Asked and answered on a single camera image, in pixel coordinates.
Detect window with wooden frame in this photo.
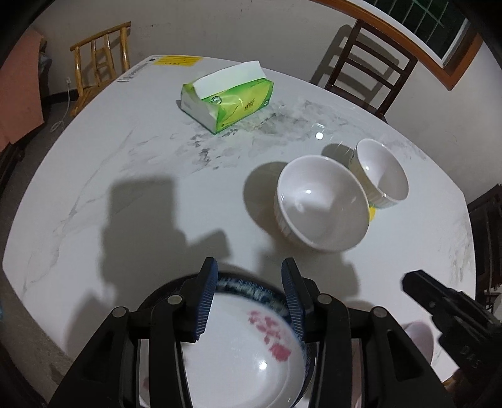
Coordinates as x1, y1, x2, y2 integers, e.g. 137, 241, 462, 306
320, 0, 483, 91

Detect white bowl with lettering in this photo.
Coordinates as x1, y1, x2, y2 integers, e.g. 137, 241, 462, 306
274, 155, 369, 253

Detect bamboo chair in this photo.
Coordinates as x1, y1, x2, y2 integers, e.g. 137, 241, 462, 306
70, 21, 132, 117

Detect yellow label on table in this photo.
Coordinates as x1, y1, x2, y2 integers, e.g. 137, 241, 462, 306
154, 54, 202, 67

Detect pink cloth on chair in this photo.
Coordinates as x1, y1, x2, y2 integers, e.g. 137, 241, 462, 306
0, 29, 44, 150

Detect yellow warning sticker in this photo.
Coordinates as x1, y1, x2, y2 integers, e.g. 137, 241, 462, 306
368, 206, 376, 221

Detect dark wooden chair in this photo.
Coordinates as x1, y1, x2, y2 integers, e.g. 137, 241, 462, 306
324, 19, 418, 122

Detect white plate pink flowers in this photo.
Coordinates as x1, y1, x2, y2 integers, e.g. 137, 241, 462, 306
139, 289, 307, 408

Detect green tissue pack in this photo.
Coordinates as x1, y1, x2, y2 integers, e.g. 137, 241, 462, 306
179, 60, 274, 134

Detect large blue floral plate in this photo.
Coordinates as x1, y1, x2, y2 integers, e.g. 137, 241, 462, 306
208, 272, 317, 407

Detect white charging cable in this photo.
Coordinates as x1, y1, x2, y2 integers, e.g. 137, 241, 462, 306
49, 77, 73, 133

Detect white bowl blue dolphin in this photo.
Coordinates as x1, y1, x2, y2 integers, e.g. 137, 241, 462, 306
348, 138, 409, 208

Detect pink large bowl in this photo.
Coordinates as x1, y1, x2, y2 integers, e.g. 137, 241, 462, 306
403, 320, 434, 364

